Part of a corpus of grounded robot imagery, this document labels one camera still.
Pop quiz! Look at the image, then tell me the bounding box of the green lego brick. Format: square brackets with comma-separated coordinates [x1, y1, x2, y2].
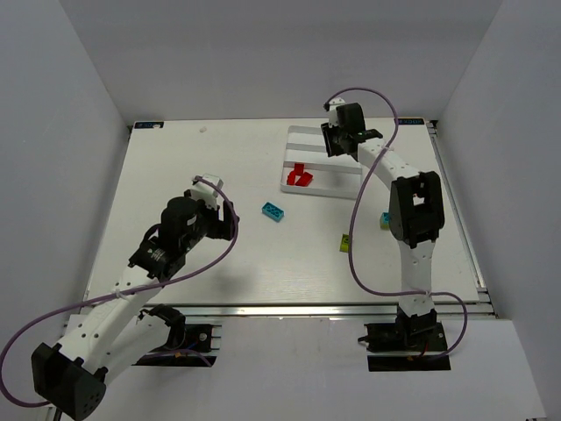
[339, 234, 350, 253]

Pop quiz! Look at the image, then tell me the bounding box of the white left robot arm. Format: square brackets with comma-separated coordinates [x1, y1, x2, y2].
[31, 190, 239, 420]

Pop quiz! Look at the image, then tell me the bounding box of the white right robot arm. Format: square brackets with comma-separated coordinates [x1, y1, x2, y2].
[321, 97, 444, 334]

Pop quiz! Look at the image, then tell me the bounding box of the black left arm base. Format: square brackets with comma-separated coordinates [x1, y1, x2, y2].
[136, 304, 217, 367]

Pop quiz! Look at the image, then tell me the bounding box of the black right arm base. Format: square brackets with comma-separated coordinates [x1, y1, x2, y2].
[358, 323, 448, 356]

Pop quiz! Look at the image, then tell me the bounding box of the white three-compartment tray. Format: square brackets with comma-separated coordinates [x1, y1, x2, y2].
[280, 125, 362, 200]

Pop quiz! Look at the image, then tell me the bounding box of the blue label right corner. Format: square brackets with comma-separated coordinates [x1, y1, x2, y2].
[398, 118, 425, 125]

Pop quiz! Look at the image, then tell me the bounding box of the blue label corner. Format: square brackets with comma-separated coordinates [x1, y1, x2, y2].
[133, 121, 164, 130]
[398, 118, 425, 125]

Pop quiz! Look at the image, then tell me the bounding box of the blue lego brick long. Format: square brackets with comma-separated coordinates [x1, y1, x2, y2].
[261, 202, 284, 222]

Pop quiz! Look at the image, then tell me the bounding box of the blue label left corner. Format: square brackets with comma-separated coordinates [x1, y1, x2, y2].
[133, 121, 164, 130]

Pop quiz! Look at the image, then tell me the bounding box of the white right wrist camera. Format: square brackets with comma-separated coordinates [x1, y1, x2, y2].
[323, 97, 345, 126]

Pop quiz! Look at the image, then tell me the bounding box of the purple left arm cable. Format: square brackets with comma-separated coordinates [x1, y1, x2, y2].
[0, 175, 241, 407]

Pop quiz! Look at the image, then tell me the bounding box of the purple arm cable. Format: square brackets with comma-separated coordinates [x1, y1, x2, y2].
[323, 86, 468, 361]
[0, 175, 241, 407]

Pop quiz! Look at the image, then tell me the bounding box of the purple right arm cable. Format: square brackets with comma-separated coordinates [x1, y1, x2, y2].
[323, 86, 468, 361]

